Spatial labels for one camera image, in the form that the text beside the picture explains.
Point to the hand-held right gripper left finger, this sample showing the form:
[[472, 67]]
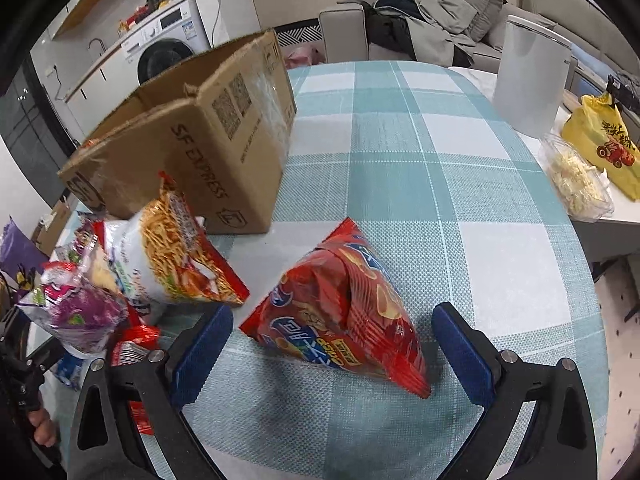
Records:
[[200, 355]]

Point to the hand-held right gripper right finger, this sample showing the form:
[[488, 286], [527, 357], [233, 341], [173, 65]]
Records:
[[462, 355]]

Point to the blue snack packet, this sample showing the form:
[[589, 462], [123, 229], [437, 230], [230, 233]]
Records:
[[67, 371]]

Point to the small red snack packet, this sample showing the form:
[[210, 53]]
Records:
[[132, 350]]

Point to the pink purple candy packet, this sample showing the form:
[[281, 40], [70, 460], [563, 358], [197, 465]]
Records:
[[80, 310]]

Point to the white orange noodle snack bag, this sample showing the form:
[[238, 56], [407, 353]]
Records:
[[165, 245]]

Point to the red potato chip bag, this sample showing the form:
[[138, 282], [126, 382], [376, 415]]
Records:
[[330, 320]]

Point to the brown cardboard box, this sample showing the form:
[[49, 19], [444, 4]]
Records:
[[225, 160]]

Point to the person's left hand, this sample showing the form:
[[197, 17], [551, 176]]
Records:
[[43, 424]]

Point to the purple plastic bag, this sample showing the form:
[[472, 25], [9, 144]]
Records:
[[15, 250]]

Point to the small brown carton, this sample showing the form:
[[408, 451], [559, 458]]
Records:
[[50, 227]]

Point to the teal checked tablecloth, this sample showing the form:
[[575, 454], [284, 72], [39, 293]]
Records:
[[400, 185]]

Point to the clear plastic food container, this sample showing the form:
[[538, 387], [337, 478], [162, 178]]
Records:
[[575, 180]]

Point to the black glass door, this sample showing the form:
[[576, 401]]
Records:
[[25, 125]]

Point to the yellow plastic bag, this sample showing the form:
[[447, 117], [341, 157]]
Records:
[[600, 130]]

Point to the white kitchen counter cabinet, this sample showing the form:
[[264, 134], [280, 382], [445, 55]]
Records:
[[100, 90]]

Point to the white cylindrical appliance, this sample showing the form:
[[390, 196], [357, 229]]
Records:
[[530, 75]]

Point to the pink cloth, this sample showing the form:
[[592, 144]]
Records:
[[300, 56]]

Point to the grey jacket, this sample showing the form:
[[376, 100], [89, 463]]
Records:
[[440, 30]]

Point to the kitchen faucet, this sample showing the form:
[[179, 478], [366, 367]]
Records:
[[96, 44]]

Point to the white washing machine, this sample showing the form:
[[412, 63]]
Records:
[[175, 25]]

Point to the black garment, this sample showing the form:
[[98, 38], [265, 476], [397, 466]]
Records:
[[390, 30]]

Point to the black white patterned basket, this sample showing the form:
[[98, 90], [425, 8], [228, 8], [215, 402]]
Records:
[[300, 35]]

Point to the grey cushion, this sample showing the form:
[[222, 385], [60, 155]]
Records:
[[477, 7]]

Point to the beige sofa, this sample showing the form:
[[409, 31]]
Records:
[[340, 25]]

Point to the wooden wall shelf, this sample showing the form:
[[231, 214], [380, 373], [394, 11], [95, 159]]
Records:
[[85, 7]]

